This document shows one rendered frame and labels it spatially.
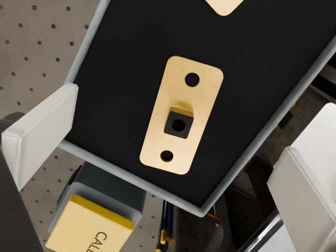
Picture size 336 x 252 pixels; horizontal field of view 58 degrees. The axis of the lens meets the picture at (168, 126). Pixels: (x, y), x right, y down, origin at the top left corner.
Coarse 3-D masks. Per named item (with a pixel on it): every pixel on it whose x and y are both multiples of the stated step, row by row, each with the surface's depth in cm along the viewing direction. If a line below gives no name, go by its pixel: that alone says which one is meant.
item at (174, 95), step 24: (168, 72) 20; (216, 72) 20; (168, 96) 20; (192, 96) 20; (168, 120) 20; (192, 120) 20; (144, 144) 22; (168, 144) 22; (192, 144) 22; (168, 168) 23
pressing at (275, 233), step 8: (272, 216) 45; (280, 216) 44; (264, 224) 46; (272, 224) 44; (280, 224) 44; (256, 232) 46; (264, 232) 45; (272, 232) 45; (280, 232) 45; (248, 240) 47; (256, 240) 46; (264, 240) 46; (272, 240) 46; (280, 240) 46; (288, 240) 46; (240, 248) 48; (248, 248) 47; (256, 248) 46; (264, 248) 47; (272, 248) 47; (280, 248) 46; (288, 248) 46
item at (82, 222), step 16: (64, 208) 25; (80, 208) 25; (96, 208) 26; (64, 224) 26; (80, 224) 26; (96, 224) 26; (112, 224) 26; (128, 224) 26; (48, 240) 27; (64, 240) 27; (80, 240) 26; (96, 240) 26; (112, 240) 26
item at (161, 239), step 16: (176, 208) 49; (160, 224) 51; (176, 224) 45; (192, 224) 47; (208, 224) 49; (160, 240) 45; (176, 240) 42; (192, 240) 44; (208, 240) 46; (224, 240) 48
